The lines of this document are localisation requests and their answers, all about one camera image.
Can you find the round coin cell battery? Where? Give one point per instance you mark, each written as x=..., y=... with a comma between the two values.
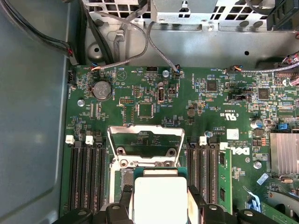
x=101, y=89

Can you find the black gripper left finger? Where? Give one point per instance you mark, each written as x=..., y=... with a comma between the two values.
x=114, y=214

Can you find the silver socket cover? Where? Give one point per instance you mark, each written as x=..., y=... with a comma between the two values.
x=130, y=129

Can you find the green RAM stick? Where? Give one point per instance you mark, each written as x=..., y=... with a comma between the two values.
x=225, y=177

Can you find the silver internal USB port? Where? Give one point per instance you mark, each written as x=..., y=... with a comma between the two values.
x=161, y=93

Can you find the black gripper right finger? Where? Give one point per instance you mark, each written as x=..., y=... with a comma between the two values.
x=217, y=214

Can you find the black plastic drive bracket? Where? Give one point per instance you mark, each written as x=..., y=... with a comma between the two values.
x=282, y=14

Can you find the blue expansion slot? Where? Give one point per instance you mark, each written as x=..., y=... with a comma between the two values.
x=253, y=203

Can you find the silver metal drive cage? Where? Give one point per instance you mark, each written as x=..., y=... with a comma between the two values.
x=168, y=14

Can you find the CPU socket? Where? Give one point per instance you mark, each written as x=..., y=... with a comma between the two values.
x=127, y=182

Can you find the silver motherboard screw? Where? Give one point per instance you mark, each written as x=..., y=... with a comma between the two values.
x=257, y=165
x=165, y=73
x=80, y=102

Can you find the silver green CPU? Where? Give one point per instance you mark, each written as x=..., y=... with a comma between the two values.
x=161, y=200

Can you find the green motherboard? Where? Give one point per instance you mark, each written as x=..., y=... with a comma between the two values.
x=177, y=112

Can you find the black RAM slot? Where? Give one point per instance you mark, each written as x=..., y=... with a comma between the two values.
x=93, y=177
x=203, y=168
x=74, y=177
x=102, y=177
x=84, y=177
x=193, y=168
x=213, y=168

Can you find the silver finned heatsink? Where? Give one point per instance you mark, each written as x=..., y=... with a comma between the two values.
x=285, y=154

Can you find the silver blue capacitor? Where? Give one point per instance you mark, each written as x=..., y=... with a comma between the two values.
x=256, y=123

